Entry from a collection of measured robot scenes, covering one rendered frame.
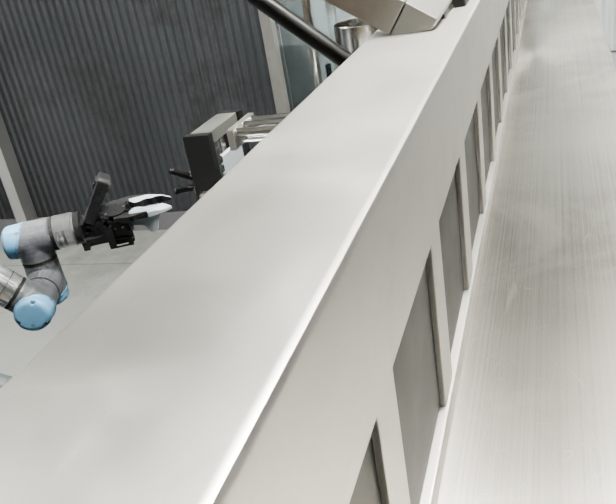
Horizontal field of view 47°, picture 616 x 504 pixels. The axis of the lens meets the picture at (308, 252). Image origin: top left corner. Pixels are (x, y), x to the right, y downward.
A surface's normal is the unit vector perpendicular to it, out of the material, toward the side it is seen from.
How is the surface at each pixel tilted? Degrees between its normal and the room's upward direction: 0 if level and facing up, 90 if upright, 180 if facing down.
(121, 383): 0
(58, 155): 90
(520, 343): 0
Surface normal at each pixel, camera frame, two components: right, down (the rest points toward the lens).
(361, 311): 0.95, -0.01
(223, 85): -0.26, 0.46
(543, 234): -0.16, -0.89
